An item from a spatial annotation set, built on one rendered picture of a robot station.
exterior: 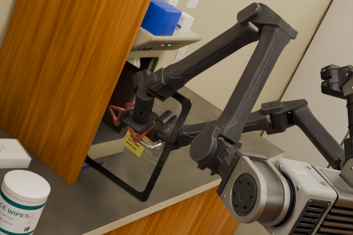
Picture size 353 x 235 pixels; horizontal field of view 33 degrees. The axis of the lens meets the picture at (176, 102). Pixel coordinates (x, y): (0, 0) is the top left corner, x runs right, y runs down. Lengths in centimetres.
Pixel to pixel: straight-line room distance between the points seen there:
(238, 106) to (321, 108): 351
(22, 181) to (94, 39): 52
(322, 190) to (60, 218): 88
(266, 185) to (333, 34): 367
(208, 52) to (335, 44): 330
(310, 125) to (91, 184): 77
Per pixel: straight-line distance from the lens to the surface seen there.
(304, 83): 500
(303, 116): 200
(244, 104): 148
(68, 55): 202
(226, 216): 311
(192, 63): 169
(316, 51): 496
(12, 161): 204
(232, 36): 163
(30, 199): 168
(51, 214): 191
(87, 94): 197
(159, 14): 192
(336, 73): 155
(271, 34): 152
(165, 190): 229
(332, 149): 187
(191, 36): 211
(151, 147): 191
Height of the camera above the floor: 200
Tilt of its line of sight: 20 degrees down
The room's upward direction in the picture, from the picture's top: 25 degrees clockwise
